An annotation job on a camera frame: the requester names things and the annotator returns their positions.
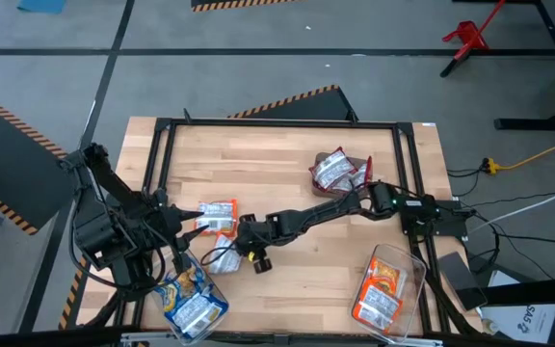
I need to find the black metal table frame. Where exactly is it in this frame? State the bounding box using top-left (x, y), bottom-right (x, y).
top-left (79, 108), bottom-right (481, 338)

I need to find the silver aluminium rail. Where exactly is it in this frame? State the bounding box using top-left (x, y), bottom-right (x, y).
top-left (120, 330), bottom-right (445, 347)

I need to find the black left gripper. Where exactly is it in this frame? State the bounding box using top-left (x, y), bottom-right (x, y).
top-left (146, 195), bottom-right (210, 250)

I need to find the smoky grey plastic bin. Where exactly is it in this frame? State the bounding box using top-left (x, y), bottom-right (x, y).
top-left (310, 151), bottom-right (373, 200)

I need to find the blue Maruchan ramen pack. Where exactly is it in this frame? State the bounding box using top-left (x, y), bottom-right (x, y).
top-left (171, 291), bottom-right (228, 338)
top-left (159, 265), bottom-right (209, 312)

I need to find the red metal stand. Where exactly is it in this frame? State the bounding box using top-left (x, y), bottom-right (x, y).
top-left (439, 0), bottom-right (508, 78)

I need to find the black desk leg frame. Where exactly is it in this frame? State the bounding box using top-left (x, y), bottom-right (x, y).
top-left (450, 0), bottom-right (555, 131)

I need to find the black mat with hazard stripes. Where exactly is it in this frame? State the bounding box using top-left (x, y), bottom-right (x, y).
top-left (190, 0), bottom-right (298, 13)
top-left (0, 85), bottom-right (94, 236)
top-left (227, 84), bottom-right (359, 122)

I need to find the white printed cardboard box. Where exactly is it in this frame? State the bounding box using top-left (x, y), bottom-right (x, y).
top-left (479, 269), bottom-right (555, 346)

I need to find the yellow-black hazard strip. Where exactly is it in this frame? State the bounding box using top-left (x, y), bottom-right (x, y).
top-left (58, 257), bottom-right (91, 332)

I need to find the yellow power cable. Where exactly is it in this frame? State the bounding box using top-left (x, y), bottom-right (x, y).
top-left (482, 132), bottom-right (555, 175)

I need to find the blue mat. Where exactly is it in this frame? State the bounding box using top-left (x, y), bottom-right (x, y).
top-left (15, 0), bottom-right (68, 14)

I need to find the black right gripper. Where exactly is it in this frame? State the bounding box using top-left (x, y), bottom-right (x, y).
top-left (233, 214), bottom-right (286, 275)

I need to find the black floor cable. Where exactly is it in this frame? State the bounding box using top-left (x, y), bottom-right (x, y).
top-left (467, 187), bottom-right (555, 209)
top-left (479, 219), bottom-right (555, 247)

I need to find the clear plastic bin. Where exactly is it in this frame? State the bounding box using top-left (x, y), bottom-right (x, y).
top-left (351, 243), bottom-right (427, 345)
top-left (149, 245), bottom-right (230, 347)

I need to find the red Maruchan ramen pack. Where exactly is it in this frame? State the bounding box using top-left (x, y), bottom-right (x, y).
top-left (308, 146), bottom-right (358, 192)
top-left (334, 155), bottom-right (373, 195)

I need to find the black flat panel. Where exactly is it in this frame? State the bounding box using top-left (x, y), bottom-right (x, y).
top-left (438, 250), bottom-right (489, 312)

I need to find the white cable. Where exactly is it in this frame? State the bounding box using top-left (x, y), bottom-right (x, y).
top-left (467, 178), bottom-right (555, 235)

